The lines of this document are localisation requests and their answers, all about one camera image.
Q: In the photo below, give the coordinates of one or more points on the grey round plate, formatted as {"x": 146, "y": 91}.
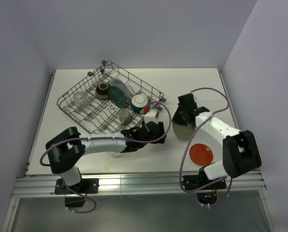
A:
{"x": 183, "y": 132}

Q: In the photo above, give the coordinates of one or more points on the dark teal plate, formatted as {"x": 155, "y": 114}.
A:
{"x": 117, "y": 96}

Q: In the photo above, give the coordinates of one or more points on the aluminium table edge rail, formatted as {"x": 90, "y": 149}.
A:
{"x": 127, "y": 184}

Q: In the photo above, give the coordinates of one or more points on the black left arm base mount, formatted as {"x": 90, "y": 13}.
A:
{"x": 76, "y": 196}

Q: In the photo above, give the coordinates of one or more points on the teal bowl cream inside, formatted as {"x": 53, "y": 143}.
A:
{"x": 139, "y": 103}

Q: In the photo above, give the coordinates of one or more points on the clear drinking glass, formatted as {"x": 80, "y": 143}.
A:
{"x": 80, "y": 100}

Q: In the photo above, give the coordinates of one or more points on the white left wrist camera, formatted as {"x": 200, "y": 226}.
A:
{"x": 150, "y": 115}

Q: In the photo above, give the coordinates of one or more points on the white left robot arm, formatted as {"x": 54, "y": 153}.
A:
{"x": 65, "y": 150}

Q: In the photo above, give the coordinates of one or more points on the grey ceramic mug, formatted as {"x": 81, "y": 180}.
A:
{"x": 124, "y": 117}

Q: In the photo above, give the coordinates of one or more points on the light blue scalloped plate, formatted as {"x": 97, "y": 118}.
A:
{"x": 122, "y": 86}

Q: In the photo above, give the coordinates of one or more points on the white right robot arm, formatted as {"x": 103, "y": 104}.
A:
{"x": 239, "y": 148}

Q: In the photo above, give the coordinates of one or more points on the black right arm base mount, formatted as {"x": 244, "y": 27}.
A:
{"x": 192, "y": 182}

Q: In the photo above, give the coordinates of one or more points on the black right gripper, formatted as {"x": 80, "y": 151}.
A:
{"x": 175, "y": 120}

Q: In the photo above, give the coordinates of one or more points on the grey wire dish rack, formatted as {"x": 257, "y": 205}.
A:
{"x": 102, "y": 116}

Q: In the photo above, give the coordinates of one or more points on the brown bowl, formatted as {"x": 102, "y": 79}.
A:
{"x": 101, "y": 91}

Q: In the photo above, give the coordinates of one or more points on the orange round plate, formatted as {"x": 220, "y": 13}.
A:
{"x": 200, "y": 154}

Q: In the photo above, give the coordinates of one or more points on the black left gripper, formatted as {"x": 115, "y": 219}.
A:
{"x": 156, "y": 136}

